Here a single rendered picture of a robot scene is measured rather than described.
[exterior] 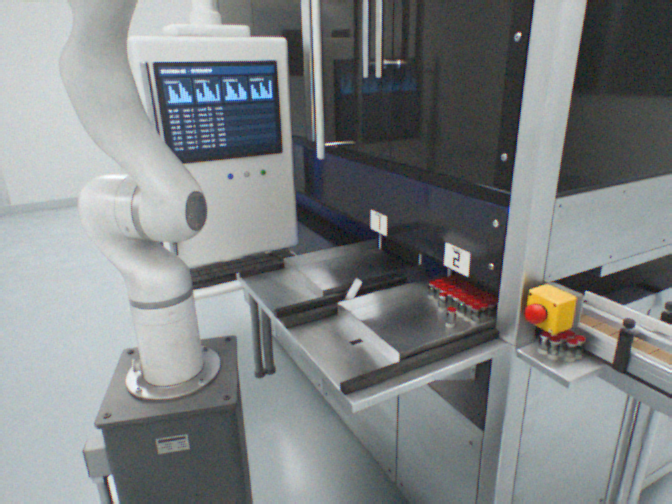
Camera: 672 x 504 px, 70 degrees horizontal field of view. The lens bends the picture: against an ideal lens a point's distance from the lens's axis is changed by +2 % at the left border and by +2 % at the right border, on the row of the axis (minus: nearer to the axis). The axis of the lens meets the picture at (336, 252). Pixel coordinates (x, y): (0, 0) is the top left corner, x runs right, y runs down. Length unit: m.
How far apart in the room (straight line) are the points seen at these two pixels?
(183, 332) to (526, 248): 0.70
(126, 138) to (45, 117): 5.35
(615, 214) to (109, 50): 1.04
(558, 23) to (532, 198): 0.30
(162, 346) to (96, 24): 0.56
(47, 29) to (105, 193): 5.29
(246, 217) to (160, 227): 0.92
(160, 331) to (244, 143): 0.90
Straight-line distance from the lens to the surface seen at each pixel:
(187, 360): 1.03
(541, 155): 0.99
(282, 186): 1.80
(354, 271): 1.44
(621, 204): 1.25
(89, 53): 0.82
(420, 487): 1.72
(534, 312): 1.01
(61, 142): 6.22
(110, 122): 0.85
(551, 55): 0.97
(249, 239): 1.80
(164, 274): 0.95
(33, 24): 6.18
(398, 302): 1.26
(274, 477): 2.04
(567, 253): 1.14
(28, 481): 2.36
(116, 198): 0.92
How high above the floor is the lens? 1.46
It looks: 21 degrees down
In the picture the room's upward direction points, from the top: 1 degrees counter-clockwise
